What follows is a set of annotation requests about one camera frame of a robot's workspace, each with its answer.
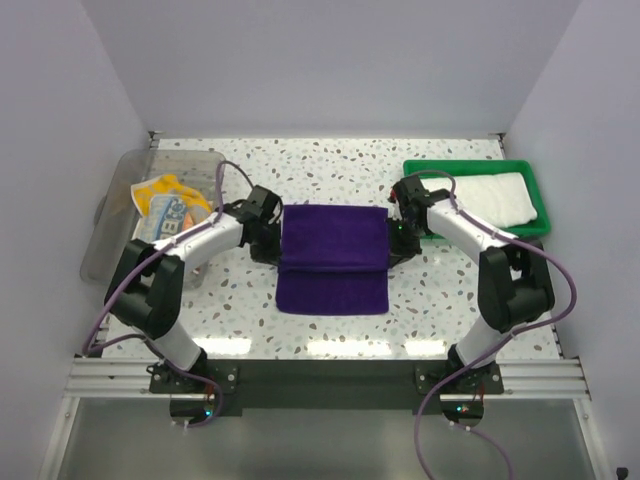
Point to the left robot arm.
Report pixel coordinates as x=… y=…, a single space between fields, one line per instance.
x=145 y=292

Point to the green plastic tray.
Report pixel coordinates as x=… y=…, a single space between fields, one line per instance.
x=539 y=227

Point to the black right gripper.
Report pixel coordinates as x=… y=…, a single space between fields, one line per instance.
x=397 y=249

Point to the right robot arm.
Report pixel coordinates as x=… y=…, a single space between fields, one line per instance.
x=514 y=284

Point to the colourful patterned towel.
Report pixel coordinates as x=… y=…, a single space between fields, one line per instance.
x=167 y=207

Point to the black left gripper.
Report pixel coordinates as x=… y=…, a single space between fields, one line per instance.
x=268 y=256

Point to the clear grey plastic bin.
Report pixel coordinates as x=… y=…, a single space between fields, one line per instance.
x=117 y=218

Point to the white towel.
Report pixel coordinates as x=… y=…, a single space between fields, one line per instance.
x=502 y=200

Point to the purple towel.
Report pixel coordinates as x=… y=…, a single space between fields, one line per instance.
x=334 y=261

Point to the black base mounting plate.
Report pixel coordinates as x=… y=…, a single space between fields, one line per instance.
x=317 y=385

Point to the aluminium frame rail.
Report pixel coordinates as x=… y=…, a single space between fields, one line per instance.
x=521 y=379

